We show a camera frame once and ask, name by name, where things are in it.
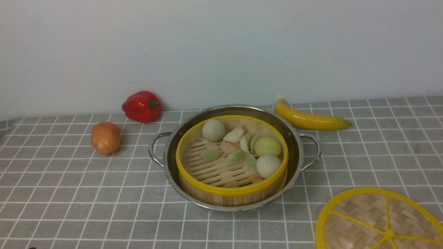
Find yellow rimmed bamboo steamer basket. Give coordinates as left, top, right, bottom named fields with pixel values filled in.
left=175, top=115, right=289, bottom=208

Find yellow bamboo steamer lid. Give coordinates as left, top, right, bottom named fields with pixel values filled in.
left=315, top=187, right=443, bottom=249

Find stainless steel pot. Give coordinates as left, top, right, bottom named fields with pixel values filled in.
left=148, top=104, right=322, bottom=213

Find white bun near rim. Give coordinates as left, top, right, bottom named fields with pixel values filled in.
left=201, top=119, right=226, bottom=143

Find pink dumpling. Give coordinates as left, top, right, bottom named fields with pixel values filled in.
left=220, top=141, right=237, bottom=155

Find white folded dumpling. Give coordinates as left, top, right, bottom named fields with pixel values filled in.
left=239, top=132, right=253, bottom=154

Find pale green dumpling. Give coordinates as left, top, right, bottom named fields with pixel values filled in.
left=226, top=149, right=246, bottom=165

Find yellow round bun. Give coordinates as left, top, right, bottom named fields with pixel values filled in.
left=254, top=137, right=282, bottom=157

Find white round bun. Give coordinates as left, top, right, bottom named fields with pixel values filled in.
left=256, top=154, right=281, bottom=179

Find red bell pepper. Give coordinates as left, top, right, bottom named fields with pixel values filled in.
left=121, top=91, right=163, bottom=123

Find yellow banana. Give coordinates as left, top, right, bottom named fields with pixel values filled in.
left=274, top=98, right=352, bottom=131

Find brown potato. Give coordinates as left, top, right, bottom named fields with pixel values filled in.
left=91, top=122, right=120, bottom=156

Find grey checked tablecloth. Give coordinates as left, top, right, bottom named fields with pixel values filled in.
left=0, top=96, right=443, bottom=249

